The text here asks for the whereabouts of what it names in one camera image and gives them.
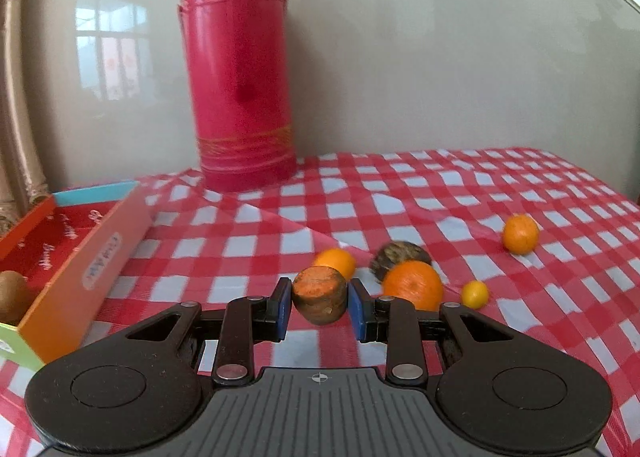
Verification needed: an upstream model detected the colourful cardboard box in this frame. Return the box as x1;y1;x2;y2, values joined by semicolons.
0;180;153;373

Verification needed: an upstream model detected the mottled brown mangosteen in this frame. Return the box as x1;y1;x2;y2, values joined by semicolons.
369;241;432;283

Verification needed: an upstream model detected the brown fruit with orange top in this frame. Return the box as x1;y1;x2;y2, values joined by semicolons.
291;266;348;325

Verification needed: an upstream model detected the brown kiwi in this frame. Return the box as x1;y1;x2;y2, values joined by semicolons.
0;270;31;326

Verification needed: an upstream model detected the small orange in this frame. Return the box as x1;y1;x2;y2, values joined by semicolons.
502;214;541;255
315;248;357;283

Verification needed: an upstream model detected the yellow kumquat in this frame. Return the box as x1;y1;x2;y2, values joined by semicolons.
460;280;489;310

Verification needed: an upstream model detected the red white checked tablecloth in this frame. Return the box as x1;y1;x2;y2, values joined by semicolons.
0;147;640;457

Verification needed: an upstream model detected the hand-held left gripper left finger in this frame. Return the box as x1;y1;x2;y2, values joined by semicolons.
120;278;293;385

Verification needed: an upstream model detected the red thermos flask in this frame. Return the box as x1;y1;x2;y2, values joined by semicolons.
177;0;299;192

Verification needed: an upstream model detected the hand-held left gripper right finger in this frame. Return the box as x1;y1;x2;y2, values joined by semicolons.
347;278;518;383

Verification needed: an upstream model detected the beige lace curtain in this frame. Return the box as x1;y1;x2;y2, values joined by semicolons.
0;0;57;225

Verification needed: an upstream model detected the large orange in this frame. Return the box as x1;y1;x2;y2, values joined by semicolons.
382;260;443;312

